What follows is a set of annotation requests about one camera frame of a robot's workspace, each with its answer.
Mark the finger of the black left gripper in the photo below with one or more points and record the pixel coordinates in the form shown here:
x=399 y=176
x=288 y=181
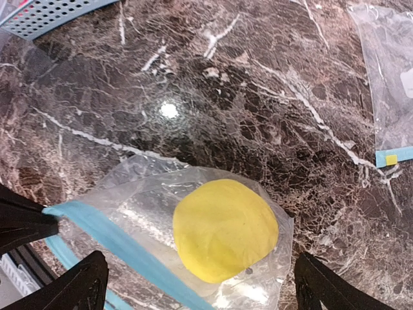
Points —
x=22 y=221

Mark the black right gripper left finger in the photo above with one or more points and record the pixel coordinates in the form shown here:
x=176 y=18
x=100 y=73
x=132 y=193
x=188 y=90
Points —
x=82 y=286

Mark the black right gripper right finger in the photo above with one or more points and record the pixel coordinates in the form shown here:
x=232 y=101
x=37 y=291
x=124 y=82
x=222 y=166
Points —
x=318 y=286

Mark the blue perforated plastic basket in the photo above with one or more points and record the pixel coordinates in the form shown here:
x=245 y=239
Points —
x=31 y=19

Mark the black front table rail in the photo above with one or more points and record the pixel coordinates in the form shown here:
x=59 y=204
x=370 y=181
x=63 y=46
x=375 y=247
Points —
x=36 y=267

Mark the grey slotted cable duct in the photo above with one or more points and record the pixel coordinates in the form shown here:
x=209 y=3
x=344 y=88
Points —
x=19 y=276

